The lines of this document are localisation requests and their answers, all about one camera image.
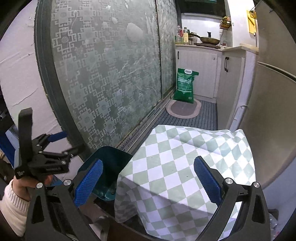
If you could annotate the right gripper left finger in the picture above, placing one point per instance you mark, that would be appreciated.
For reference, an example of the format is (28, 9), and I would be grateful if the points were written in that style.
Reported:
(74, 225)

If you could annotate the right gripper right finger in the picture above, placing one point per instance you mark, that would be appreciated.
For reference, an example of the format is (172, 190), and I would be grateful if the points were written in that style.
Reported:
(221, 193)

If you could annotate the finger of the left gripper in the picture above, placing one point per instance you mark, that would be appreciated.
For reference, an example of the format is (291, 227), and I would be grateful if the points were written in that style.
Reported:
(44, 140)
(65, 155)

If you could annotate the blue trash bin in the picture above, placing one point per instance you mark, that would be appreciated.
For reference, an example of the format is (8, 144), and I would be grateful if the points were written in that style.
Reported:
(113, 160)

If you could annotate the clear plastic bag with trash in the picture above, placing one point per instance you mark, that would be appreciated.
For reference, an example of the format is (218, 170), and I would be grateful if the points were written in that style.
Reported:
(274, 230)

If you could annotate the white kitchen cabinet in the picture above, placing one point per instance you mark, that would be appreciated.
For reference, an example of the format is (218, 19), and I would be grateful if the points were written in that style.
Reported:
(207, 62)

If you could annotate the person's left hand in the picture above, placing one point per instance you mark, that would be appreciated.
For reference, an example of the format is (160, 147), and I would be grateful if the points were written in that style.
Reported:
(20, 187)

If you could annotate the green white checkered tablecloth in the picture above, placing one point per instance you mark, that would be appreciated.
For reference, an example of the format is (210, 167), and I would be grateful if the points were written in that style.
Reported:
(160, 186)

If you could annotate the silver refrigerator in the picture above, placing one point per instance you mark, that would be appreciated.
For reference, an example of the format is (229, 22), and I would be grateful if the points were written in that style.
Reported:
(269, 121)

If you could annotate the oval grey floor mat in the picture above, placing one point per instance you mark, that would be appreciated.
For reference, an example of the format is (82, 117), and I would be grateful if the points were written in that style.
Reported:
(183, 110)

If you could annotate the frosted patterned sliding door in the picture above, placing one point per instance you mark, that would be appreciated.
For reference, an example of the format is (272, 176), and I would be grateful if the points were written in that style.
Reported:
(106, 66)

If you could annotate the green rice bag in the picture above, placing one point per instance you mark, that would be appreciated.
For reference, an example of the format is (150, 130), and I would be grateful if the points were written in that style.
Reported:
(184, 85)

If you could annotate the frying pan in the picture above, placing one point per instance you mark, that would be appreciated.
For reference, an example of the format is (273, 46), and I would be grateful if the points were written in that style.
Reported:
(206, 40)

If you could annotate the oil bottle red cap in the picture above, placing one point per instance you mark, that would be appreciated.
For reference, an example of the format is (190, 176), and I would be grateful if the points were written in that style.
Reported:
(179, 35)

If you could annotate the yellow bottle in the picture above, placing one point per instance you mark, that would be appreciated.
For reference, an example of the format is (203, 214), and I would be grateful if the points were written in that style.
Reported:
(185, 36)

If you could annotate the black range hood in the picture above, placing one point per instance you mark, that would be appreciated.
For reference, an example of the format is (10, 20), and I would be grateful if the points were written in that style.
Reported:
(208, 7)

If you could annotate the side cabinet with black handles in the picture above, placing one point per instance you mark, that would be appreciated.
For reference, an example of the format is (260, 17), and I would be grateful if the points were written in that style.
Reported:
(235, 85)

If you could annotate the wall spice rack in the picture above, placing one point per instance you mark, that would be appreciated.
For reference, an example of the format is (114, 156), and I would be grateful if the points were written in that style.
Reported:
(225, 23)

